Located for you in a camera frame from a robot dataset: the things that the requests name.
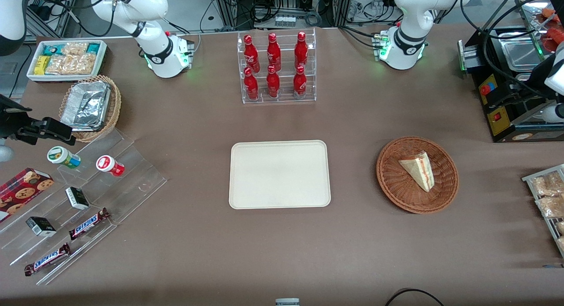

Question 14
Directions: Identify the clear cracker bag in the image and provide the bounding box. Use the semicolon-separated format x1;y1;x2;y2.
46;54;96;75
62;42;89;56

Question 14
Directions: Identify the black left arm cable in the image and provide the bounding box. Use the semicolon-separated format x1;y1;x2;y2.
460;0;564;101

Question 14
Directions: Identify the snickers chocolate bar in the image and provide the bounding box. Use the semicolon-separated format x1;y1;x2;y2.
69;208;111;240
24;243;71;276

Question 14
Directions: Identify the round brown wicker basket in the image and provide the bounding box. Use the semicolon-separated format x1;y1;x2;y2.
376;136;460;214

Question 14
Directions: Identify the white plastic snack bin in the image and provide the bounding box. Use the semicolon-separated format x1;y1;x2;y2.
26;40;108;83

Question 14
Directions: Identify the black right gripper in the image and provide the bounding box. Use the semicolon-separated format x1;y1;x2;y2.
0;94;75;146

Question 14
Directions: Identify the black floor cable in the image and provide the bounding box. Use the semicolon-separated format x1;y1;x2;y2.
385;288;445;306

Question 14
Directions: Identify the black yellow food warmer machine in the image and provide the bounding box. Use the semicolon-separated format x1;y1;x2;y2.
457;0;564;143

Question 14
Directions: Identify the red chocolate cookie box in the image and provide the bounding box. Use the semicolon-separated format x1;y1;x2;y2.
0;168;54;223

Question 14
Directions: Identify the clear acrylic bottle rack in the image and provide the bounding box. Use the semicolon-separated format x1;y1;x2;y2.
237;28;317;104

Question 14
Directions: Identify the oval wicker basket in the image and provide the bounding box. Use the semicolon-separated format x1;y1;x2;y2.
59;75;122;142

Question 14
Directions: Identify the red sausage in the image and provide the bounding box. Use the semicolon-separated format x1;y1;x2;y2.
546;27;564;51

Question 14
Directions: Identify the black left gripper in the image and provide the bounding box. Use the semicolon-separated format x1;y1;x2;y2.
487;55;557;112

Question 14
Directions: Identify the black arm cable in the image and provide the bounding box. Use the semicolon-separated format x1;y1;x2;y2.
31;0;116;37
460;0;564;101

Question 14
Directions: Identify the triangular sandwich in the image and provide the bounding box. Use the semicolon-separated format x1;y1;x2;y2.
398;151;435;193

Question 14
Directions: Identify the red cola bottle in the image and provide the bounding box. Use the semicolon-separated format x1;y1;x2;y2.
293;65;307;98
266;65;281;98
244;67;259;100
294;31;308;68
243;34;260;74
267;33;282;72

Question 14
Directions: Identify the small black carton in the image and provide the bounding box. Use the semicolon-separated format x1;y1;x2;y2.
65;187;89;210
26;216;57;237

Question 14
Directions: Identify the clear acrylic stepped display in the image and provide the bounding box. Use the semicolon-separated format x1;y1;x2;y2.
0;127;168;285

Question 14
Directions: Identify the green lid snack cup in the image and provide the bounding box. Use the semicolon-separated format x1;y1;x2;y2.
47;146;81;169

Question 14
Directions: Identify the grey wire tray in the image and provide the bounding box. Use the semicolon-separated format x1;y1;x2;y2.
522;164;564;258

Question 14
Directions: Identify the cream rectangular tray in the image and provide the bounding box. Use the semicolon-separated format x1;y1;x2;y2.
229;140;331;209

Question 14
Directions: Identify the red lid snack cup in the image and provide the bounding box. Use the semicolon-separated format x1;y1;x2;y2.
96;155;125;177

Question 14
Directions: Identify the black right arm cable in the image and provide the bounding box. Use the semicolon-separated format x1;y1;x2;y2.
31;0;116;37

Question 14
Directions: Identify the aluminium foil tray stack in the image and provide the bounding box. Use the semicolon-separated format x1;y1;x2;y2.
61;81;111;131

